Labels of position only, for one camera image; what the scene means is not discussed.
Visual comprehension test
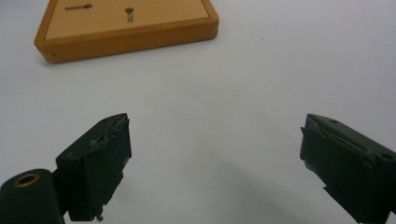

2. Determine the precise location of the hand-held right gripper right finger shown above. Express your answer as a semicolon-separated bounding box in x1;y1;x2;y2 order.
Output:
299;113;396;224

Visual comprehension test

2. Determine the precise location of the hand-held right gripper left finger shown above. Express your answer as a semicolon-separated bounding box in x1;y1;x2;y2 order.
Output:
55;112;133;223

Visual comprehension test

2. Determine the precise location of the wooden photo frame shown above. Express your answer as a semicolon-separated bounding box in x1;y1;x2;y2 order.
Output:
34;0;219;64

